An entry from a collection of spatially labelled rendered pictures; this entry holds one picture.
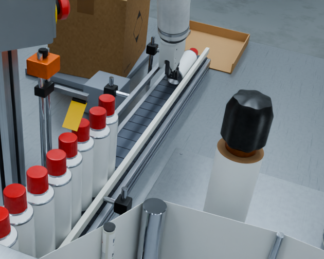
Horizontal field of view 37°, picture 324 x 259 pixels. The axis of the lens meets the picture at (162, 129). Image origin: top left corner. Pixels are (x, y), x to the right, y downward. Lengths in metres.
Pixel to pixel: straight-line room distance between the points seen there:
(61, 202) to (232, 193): 0.31
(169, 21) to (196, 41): 0.67
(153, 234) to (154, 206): 0.05
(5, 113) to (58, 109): 0.52
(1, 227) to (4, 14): 0.29
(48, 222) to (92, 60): 0.76
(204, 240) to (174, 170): 0.35
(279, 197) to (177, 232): 0.38
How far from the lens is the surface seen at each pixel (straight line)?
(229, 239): 0.79
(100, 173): 0.99
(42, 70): 0.85
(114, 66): 1.47
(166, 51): 1.31
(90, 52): 1.48
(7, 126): 0.91
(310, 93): 1.70
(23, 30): 0.67
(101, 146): 0.94
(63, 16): 0.71
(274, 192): 1.13
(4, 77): 0.86
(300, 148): 1.39
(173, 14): 1.23
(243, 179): 0.89
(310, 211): 1.11
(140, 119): 1.28
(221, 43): 1.92
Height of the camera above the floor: 1.58
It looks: 34 degrees down
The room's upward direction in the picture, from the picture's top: 7 degrees clockwise
